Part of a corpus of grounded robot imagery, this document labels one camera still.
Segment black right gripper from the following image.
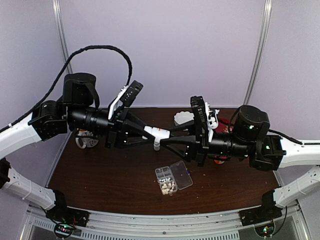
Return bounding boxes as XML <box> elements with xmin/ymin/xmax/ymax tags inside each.
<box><xmin>159</xmin><ymin>119</ymin><xmax>253</xmax><ymax>168</ymax></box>

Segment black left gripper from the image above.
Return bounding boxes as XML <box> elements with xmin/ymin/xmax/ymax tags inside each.
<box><xmin>66</xmin><ymin>104</ymin><xmax>156</xmax><ymax>149</ymax></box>

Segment small white pill bottle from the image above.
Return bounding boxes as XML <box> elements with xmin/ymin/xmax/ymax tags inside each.
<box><xmin>153</xmin><ymin>142</ymin><xmax>161</xmax><ymax>151</ymax></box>

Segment orange pill bottle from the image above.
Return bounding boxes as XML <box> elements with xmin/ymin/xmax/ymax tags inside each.
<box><xmin>214</xmin><ymin>158</ymin><xmax>225</xmax><ymax>165</ymax></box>

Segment clear plastic pill organizer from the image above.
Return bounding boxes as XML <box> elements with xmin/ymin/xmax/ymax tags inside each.
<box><xmin>154</xmin><ymin>160</ymin><xmax>193</xmax><ymax>193</ymax></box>

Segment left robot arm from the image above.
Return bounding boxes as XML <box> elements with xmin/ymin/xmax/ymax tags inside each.
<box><xmin>0</xmin><ymin>72</ymin><xmax>154</xmax><ymax>222</ymax></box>

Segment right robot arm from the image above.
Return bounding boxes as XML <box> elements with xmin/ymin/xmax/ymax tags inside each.
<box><xmin>158</xmin><ymin>105</ymin><xmax>320</xmax><ymax>221</ymax></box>

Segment white pills group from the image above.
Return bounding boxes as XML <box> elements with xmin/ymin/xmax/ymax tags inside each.
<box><xmin>161</xmin><ymin>182</ymin><xmax>175</xmax><ymax>189</ymax></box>
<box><xmin>158</xmin><ymin>177</ymin><xmax>172</xmax><ymax>183</ymax></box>

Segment white pills in organizer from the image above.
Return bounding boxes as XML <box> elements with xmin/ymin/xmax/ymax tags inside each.
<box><xmin>161</xmin><ymin>188</ymin><xmax>175</xmax><ymax>196</ymax></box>

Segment white fluted ceramic bowl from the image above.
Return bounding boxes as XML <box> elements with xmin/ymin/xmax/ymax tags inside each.
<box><xmin>173</xmin><ymin>111</ymin><xmax>194</xmax><ymax>126</ymax></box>

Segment red floral saucer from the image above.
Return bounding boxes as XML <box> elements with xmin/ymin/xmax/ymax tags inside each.
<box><xmin>215</xmin><ymin>117</ymin><xmax>233</xmax><ymax>133</ymax></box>

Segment floral mug yellow inside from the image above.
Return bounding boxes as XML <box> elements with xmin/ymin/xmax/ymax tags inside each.
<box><xmin>75</xmin><ymin>129</ymin><xmax>99</xmax><ymax>149</ymax></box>

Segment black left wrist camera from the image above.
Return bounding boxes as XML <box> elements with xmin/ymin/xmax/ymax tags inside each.
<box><xmin>108</xmin><ymin>80</ymin><xmax>144</xmax><ymax>120</ymax></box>

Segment black camera cable left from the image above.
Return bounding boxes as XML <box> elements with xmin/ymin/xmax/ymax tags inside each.
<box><xmin>0</xmin><ymin>44</ymin><xmax>133</xmax><ymax>133</ymax></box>

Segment black camera cable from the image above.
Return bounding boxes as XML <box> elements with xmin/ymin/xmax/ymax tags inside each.
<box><xmin>267</xmin><ymin>128</ymin><xmax>320</xmax><ymax>147</ymax></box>
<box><xmin>0</xmin><ymin>44</ymin><xmax>133</xmax><ymax>133</ymax></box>

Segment black camera cable right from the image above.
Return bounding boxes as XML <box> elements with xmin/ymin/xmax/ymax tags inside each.
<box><xmin>267</xmin><ymin>128</ymin><xmax>320</xmax><ymax>147</ymax></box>

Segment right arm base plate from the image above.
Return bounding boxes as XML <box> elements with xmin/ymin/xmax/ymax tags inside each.
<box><xmin>238</xmin><ymin>206</ymin><xmax>282</xmax><ymax>227</ymax></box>

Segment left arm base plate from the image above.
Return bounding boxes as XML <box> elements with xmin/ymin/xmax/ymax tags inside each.
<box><xmin>45</xmin><ymin>206</ymin><xmax>90</xmax><ymax>227</ymax></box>

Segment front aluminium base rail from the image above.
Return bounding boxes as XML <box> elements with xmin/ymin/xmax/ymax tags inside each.
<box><xmin>19</xmin><ymin>192</ymin><xmax>308</xmax><ymax>240</ymax></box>

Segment aluminium frame post left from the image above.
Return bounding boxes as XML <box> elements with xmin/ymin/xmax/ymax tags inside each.
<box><xmin>52</xmin><ymin>0</ymin><xmax>69</xmax><ymax>63</ymax></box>

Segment aluminium frame post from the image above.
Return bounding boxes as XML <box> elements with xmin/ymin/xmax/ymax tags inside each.
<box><xmin>52</xmin><ymin>0</ymin><xmax>69</xmax><ymax>63</ymax></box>
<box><xmin>243</xmin><ymin>0</ymin><xmax>273</xmax><ymax>105</ymax></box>

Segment aluminium frame post right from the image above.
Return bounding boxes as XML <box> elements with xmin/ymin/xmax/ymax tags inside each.
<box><xmin>243</xmin><ymin>0</ymin><xmax>273</xmax><ymax>105</ymax></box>

